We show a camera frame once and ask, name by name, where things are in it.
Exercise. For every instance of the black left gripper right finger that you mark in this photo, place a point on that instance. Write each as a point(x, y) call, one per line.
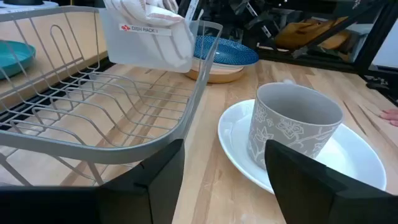
point(311, 199)

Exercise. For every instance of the white plate green rim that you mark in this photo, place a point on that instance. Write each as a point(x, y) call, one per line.
point(31, 7)

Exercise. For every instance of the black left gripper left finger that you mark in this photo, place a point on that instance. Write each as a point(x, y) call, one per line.
point(124, 205)

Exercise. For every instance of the blue patterned plate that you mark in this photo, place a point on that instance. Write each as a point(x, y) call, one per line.
point(227, 51)

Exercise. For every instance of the large white plate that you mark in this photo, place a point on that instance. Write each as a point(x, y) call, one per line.
point(348, 155)

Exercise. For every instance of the teal plate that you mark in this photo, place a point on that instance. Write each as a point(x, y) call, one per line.
point(12, 59)

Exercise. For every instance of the translucent plastic utensil caddy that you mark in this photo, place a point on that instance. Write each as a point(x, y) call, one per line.
point(133, 49)

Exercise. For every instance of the wooden plate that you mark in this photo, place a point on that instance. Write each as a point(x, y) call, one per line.
point(214, 79)

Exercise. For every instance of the grey floral mug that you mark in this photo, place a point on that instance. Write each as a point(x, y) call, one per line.
point(280, 130)

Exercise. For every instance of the person's hand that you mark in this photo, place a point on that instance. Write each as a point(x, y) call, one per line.
point(391, 116)

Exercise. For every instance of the small white plate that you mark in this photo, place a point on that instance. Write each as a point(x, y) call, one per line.
point(217, 70)

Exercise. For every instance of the tan bag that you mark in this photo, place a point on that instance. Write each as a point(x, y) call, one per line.
point(298, 37)

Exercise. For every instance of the white striped dish towel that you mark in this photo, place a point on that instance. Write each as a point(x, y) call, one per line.
point(149, 12)

